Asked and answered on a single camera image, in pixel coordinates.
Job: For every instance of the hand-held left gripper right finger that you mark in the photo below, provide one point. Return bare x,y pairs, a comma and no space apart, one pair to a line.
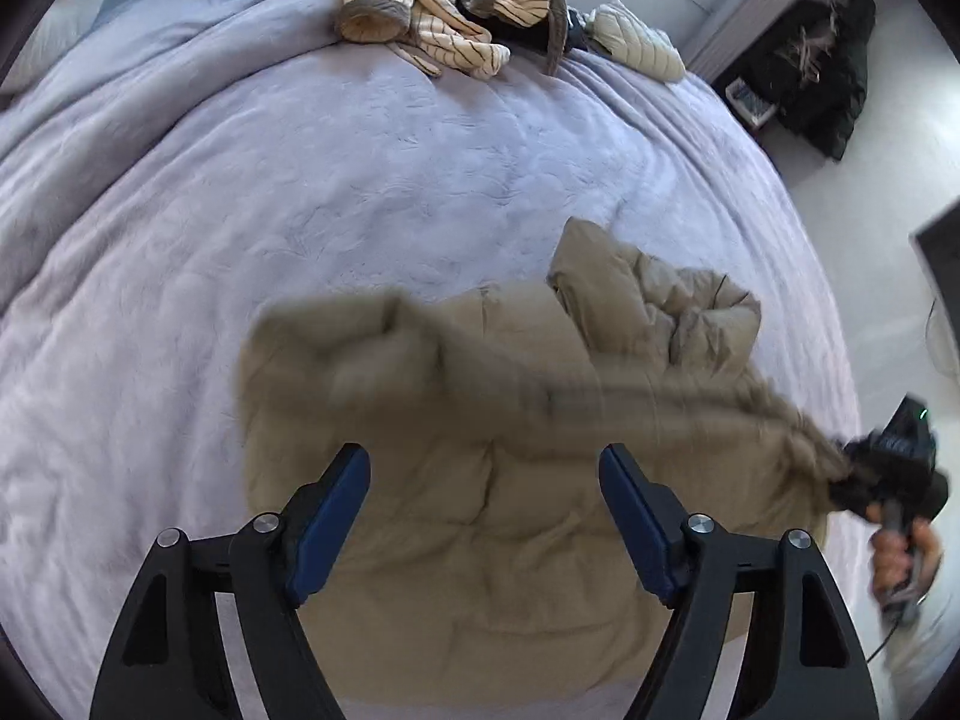
637,517

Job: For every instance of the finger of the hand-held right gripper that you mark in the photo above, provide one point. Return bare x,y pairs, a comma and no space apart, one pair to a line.
859,457
851,499

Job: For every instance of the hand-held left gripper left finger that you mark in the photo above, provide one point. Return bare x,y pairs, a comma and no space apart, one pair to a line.
334,510

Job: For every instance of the khaki puffer jacket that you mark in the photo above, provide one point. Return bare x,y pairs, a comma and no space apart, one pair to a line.
450,502

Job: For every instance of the person's right hand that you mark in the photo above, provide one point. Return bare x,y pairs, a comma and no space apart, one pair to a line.
889,559

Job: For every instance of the lavender fleece blanket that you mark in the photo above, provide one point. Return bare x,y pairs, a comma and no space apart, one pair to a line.
225,202

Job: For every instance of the blue white printed box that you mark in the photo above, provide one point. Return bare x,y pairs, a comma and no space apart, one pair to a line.
750,101

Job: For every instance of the black hanging coats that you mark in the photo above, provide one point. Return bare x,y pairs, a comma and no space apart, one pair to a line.
817,82

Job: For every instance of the grey curtain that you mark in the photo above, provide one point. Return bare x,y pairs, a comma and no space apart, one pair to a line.
750,15

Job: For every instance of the folded pale quilted jacket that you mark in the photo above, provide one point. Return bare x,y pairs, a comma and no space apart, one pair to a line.
637,45

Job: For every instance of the dark navy garment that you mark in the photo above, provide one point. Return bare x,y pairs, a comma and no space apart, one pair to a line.
581,34

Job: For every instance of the round white pleated pillow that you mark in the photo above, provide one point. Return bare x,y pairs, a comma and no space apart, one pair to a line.
64,22

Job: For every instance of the wall mounted television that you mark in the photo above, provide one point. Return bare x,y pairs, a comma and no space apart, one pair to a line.
945,277

